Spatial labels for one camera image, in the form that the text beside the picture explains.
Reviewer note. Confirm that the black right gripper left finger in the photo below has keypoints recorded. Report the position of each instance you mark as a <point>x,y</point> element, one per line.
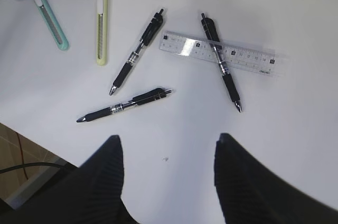
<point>89,194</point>

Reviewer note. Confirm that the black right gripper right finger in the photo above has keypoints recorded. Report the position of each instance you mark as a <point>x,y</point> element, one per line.
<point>249,192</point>

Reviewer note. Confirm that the black gel pen front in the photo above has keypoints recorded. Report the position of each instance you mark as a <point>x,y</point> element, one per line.
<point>151,96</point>

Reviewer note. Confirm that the clear plastic ruler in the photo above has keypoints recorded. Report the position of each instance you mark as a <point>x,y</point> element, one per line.
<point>234,56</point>

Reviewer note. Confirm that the black gel pen on ruler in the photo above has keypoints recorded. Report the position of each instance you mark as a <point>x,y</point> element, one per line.
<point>212,35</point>

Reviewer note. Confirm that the black gel pen middle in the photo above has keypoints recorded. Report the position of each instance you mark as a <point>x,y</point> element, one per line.
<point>146,38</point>

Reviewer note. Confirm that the yellow utility knife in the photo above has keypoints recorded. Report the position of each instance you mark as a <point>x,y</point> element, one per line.
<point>102,32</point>

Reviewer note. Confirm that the teal utility knife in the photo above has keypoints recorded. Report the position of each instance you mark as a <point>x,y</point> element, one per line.
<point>52,24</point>

